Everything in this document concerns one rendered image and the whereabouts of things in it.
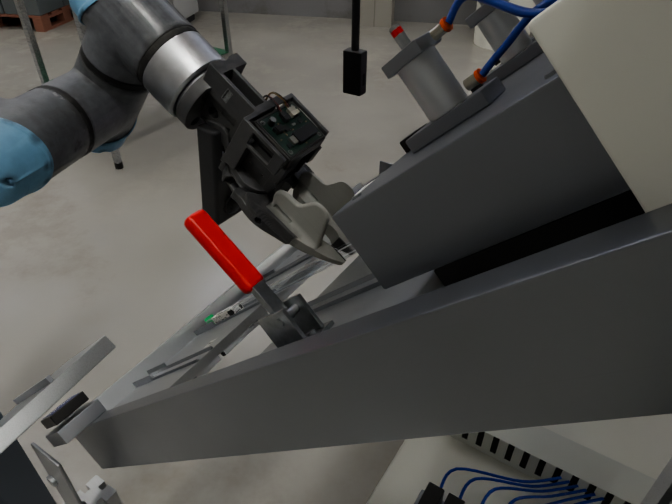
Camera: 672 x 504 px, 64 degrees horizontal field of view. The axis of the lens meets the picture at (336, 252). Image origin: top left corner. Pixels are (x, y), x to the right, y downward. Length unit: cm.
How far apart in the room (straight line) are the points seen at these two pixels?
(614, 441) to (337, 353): 66
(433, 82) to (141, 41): 34
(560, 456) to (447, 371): 55
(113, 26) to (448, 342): 44
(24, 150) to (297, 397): 33
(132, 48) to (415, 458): 60
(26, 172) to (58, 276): 173
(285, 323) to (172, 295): 169
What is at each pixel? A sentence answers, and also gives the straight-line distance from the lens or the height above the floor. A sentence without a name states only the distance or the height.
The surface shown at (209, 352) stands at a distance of 59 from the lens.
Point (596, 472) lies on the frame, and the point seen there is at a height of 66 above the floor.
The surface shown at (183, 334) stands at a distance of 80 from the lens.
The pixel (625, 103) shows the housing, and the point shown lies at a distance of 18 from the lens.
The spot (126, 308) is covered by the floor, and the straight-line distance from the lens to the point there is 201.
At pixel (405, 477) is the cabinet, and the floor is 62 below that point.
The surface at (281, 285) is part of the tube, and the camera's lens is 61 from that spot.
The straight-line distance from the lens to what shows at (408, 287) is 31.
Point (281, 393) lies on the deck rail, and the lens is 32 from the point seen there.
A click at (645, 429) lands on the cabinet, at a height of 62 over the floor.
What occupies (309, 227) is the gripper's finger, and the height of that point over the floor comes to 100.
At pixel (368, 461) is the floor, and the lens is 150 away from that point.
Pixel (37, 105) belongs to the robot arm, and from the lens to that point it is 56.
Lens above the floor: 128
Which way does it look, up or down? 37 degrees down
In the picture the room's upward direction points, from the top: straight up
